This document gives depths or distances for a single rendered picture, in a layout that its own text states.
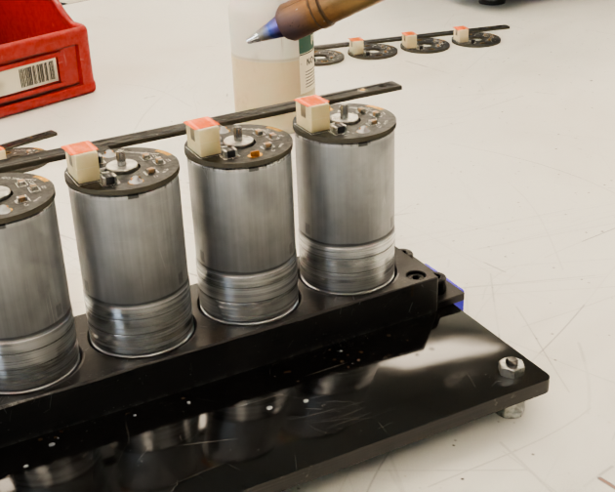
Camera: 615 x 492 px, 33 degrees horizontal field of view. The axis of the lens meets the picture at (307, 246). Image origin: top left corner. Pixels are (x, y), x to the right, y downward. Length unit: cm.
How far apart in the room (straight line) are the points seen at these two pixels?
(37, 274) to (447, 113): 26
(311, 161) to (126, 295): 5
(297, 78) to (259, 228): 19
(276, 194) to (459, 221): 12
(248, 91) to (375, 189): 18
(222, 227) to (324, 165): 3
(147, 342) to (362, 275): 6
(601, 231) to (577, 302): 5
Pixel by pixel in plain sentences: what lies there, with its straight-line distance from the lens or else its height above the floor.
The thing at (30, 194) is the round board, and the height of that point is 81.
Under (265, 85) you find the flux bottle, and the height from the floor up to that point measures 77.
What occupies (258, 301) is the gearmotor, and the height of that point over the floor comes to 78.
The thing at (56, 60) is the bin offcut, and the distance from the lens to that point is 48.
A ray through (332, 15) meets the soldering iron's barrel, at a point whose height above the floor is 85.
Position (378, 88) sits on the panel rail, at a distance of 27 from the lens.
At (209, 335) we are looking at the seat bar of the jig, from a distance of 24.
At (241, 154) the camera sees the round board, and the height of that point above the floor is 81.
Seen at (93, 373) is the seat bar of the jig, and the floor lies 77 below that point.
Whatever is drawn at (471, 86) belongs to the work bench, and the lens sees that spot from 48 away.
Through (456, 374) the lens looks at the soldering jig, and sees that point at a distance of 25.
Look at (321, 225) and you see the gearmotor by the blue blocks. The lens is 25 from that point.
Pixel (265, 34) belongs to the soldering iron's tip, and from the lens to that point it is 22.
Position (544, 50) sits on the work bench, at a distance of 54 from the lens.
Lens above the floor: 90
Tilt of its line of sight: 27 degrees down
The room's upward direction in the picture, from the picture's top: 2 degrees counter-clockwise
